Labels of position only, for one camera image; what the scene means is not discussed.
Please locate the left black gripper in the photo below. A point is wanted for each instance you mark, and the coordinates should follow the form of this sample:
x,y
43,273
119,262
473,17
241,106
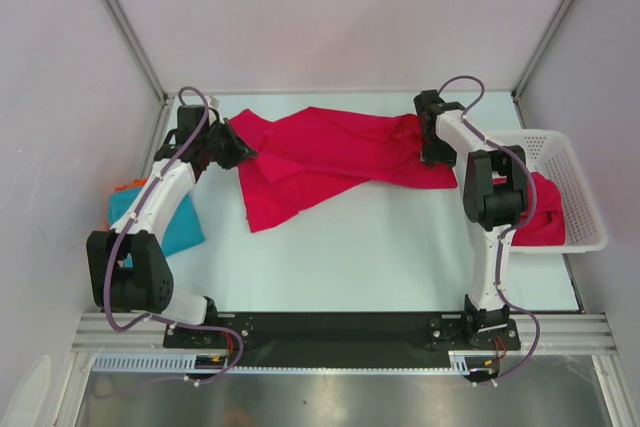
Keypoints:
x,y
239,149

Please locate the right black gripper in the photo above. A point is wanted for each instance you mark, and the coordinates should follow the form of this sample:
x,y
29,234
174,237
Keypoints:
x,y
447,157

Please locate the red t shirt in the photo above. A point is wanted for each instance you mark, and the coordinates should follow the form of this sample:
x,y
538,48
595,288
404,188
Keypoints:
x,y
547,227
315,154

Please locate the white plastic perforated basket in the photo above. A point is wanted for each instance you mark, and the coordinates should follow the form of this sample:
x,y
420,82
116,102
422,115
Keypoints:
x,y
550,153

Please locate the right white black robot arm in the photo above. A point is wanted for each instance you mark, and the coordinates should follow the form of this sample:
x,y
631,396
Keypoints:
x,y
498,194

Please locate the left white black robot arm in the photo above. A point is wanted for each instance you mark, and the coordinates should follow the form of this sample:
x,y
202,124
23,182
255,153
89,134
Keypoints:
x,y
128,269

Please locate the folded teal t shirt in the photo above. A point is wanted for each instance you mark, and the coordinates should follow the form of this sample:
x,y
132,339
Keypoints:
x,y
183,232

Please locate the folded orange t shirt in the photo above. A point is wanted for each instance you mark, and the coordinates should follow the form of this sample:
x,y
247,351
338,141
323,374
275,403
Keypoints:
x,y
130,184

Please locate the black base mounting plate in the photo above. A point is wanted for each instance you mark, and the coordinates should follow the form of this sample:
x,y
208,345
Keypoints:
x,y
360,340

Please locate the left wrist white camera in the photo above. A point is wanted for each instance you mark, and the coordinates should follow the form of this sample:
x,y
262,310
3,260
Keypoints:
x,y
213,102

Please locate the aluminium frame rail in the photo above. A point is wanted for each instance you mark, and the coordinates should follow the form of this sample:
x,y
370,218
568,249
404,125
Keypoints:
x,y
560,334

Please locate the white slotted cable duct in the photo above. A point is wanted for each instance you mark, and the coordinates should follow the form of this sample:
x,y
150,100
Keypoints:
x,y
195,364

